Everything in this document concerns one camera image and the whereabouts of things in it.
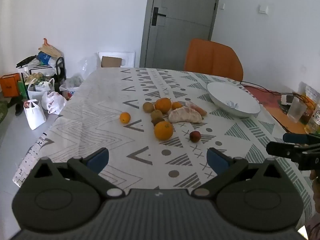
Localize grey door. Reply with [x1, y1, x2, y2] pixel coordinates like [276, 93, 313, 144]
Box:
[139, 0, 222, 68]

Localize translucent bag with blue print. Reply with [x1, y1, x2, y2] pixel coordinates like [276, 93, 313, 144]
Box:
[60, 75, 84, 99]

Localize clear plastic bag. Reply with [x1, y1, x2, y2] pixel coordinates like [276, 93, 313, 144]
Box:
[79, 55, 98, 78]

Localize white foam board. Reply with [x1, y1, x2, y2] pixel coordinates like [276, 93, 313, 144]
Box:
[97, 51, 135, 68]

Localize peeled pomelo piece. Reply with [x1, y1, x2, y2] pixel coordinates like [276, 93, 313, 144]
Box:
[168, 106, 202, 124]

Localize large orange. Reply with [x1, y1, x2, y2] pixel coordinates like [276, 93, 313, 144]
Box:
[155, 97, 172, 114]
[154, 121, 174, 141]

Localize green box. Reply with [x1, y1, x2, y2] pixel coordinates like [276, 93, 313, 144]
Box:
[17, 81, 28, 99]

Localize black cable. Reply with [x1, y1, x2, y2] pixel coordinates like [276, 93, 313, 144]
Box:
[241, 81, 300, 98]

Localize white bowl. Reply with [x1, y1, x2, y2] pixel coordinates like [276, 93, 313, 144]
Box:
[206, 81, 261, 117]

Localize white bag with groceries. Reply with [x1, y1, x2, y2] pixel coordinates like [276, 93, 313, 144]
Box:
[27, 78, 55, 100]

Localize tan paper bag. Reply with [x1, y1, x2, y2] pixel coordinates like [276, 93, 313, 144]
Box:
[38, 38, 62, 57]

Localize white bag with red print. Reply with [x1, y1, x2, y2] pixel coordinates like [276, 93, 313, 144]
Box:
[41, 91, 67, 115]

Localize orange box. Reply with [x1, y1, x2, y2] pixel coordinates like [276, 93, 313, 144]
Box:
[0, 73, 21, 97]

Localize patterned white tablecloth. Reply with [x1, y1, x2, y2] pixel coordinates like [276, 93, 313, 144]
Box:
[15, 67, 318, 230]

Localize drink bottle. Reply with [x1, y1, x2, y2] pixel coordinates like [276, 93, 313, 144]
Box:
[304, 104, 320, 134]

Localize blue packet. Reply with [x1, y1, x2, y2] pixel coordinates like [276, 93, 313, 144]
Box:
[37, 52, 57, 67]

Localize clear snack packet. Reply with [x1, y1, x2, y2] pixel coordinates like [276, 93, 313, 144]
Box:
[299, 82, 320, 99]

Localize black door handle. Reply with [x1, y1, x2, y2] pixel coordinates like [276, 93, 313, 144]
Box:
[151, 7, 167, 26]

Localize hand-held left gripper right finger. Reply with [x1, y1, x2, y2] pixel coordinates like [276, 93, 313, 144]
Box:
[191, 147, 298, 198]

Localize plain white plastic bag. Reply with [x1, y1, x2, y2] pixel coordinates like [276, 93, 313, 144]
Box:
[24, 99, 47, 130]

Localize orange chair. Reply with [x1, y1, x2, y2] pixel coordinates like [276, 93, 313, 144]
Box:
[184, 39, 244, 82]

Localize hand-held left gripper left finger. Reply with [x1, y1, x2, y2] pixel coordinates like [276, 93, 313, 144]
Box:
[24, 147, 127, 198]

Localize brown cardboard box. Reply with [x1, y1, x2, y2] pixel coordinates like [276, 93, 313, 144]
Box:
[101, 56, 122, 68]

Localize black storage rack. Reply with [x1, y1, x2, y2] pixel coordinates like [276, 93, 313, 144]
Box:
[20, 56, 66, 93]

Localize clear plastic cup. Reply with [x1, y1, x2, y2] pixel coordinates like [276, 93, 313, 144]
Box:
[287, 96, 307, 123]

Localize black shoes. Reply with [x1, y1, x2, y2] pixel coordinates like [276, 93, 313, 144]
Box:
[7, 97, 25, 116]

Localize black flat item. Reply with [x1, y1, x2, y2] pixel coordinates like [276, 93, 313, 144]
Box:
[16, 55, 38, 68]

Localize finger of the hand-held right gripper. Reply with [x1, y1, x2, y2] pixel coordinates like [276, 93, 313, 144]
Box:
[283, 133, 320, 145]
[266, 141, 320, 162]

